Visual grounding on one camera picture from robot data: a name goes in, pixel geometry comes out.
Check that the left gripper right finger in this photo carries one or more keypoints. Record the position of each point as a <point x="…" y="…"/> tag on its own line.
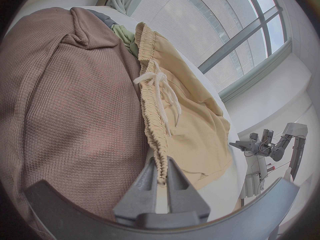
<point x="185" y="199"/>

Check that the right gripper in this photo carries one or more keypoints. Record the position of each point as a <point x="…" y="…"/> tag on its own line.
<point x="255" y="149"/>

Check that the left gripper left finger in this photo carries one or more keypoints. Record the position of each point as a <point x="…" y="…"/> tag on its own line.
<point x="142" y="199"/>

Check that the tan shorts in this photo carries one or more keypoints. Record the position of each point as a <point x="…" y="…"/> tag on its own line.
<point x="195" y="124"/>

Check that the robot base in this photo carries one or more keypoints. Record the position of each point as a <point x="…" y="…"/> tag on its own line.
<point x="252" y="184"/>

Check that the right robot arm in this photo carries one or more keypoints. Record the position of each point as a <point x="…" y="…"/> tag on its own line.
<point x="277" y="151"/>

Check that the bed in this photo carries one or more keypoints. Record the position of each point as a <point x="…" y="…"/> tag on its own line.
<point x="236" y="171"/>

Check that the brown garment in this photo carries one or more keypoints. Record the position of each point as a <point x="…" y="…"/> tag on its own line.
<point x="75" y="109"/>

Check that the window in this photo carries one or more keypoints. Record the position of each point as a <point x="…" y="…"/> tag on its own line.
<point x="200" y="21"/>

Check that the green garment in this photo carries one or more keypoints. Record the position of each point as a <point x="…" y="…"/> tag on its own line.
<point x="125" y="37"/>

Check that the black garment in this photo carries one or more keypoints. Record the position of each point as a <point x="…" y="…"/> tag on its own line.
<point x="106" y="20"/>

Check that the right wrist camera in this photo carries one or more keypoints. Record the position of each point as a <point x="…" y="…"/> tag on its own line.
<point x="254" y="136"/>

